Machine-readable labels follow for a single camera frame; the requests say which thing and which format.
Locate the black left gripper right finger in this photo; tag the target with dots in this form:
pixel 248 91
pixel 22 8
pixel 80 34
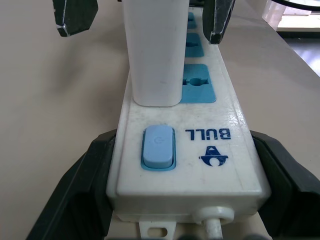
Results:
pixel 292 195

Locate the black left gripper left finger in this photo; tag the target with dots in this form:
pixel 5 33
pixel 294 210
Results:
pixel 80 195

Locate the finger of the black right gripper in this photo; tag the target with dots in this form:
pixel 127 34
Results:
pixel 216 20
pixel 75 17

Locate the white charger block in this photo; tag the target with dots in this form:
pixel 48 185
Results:
pixel 155 55

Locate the white power strip blue sockets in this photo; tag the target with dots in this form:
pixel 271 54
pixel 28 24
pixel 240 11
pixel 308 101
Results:
pixel 200 160

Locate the white translucent plastic box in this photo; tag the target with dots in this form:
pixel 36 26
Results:
pixel 287 13

